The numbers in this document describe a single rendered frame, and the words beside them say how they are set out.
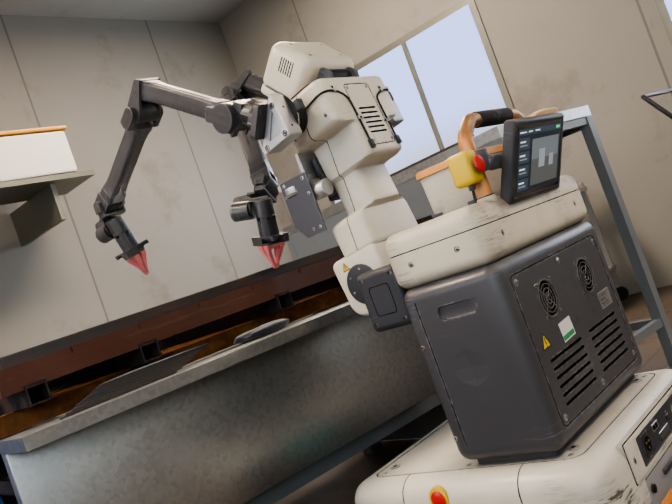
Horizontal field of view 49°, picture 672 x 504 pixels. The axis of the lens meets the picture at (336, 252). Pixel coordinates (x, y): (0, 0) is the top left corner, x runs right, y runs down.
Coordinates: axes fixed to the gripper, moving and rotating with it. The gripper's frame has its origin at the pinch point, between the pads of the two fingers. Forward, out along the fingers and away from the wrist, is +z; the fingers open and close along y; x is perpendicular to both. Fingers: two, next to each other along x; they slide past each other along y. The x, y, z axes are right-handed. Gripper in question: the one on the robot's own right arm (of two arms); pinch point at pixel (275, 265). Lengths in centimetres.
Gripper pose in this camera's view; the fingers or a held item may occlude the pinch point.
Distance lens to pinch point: 215.8
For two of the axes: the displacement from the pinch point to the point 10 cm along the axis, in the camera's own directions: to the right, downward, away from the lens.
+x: 7.2, -2.4, 6.5
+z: 1.9, 9.7, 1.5
